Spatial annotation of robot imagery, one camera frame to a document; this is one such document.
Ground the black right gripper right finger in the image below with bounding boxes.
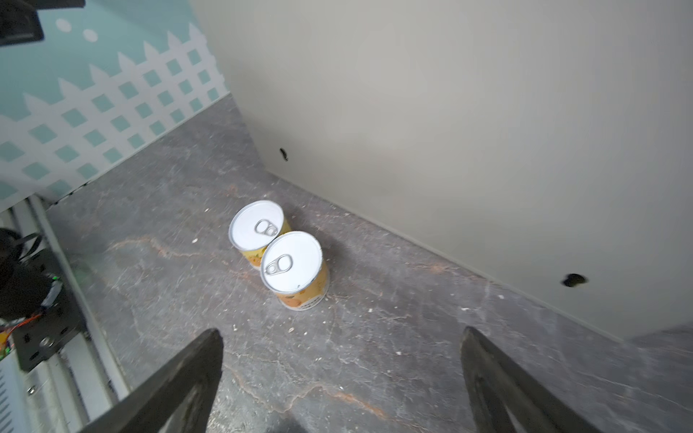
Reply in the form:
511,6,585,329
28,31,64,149
460,327,598,432

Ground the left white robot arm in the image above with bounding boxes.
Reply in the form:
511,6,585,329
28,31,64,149
1,227,50,321

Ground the grey metal cabinet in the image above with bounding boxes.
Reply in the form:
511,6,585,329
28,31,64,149
191,1,692,339

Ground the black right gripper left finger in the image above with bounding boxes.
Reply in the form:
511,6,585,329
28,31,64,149
82,328,224,432

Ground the black cabinet lock knob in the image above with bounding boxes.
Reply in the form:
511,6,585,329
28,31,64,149
561,274,588,288

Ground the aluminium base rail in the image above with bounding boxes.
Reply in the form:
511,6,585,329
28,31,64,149
1,196,131,432

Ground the yellow can white lid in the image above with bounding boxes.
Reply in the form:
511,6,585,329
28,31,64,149
261,231,330,311
227,200,292,270

